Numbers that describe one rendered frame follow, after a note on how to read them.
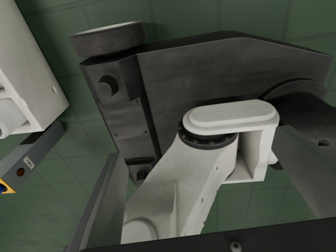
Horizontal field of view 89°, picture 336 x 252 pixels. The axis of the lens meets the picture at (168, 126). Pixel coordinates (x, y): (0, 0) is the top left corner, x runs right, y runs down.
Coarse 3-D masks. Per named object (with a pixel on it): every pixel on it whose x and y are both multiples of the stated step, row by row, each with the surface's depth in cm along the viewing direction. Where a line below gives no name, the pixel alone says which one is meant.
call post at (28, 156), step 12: (36, 132) 68; (48, 132) 69; (60, 132) 76; (24, 144) 63; (36, 144) 63; (48, 144) 68; (12, 156) 58; (24, 156) 58; (36, 156) 62; (0, 168) 53; (12, 168) 54; (24, 168) 57; (12, 180) 53; (24, 180) 57
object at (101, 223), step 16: (112, 160) 10; (112, 176) 9; (96, 192) 8; (112, 192) 9; (96, 208) 8; (112, 208) 9; (80, 224) 7; (96, 224) 7; (112, 224) 9; (80, 240) 6; (96, 240) 7; (112, 240) 8
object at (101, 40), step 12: (120, 24) 51; (132, 24) 40; (72, 36) 40; (84, 36) 38; (96, 36) 38; (108, 36) 38; (120, 36) 39; (132, 36) 41; (144, 36) 45; (84, 48) 40; (96, 48) 39; (108, 48) 40; (120, 48) 40
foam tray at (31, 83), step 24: (0, 0) 47; (0, 24) 46; (24, 24) 53; (0, 48) 45; (24, 48) 52; (0, 72) 45; (24, 72) 52; (48, 72) 61; (0, 96) 49; (24, 96) 51; (48, 96) 60; (48, 120) 59
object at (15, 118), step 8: (0, 104) 49; (8, 104) 50; (0, 112) 47; (8, 112) 49; (16, 112) 51; (0, 120) 46; (8, 120) 48; (16, 120) 51; (24, 120) 55; (0, 128) 47; (8, 128) 49; (16, 128) 53; (0, 136) 49
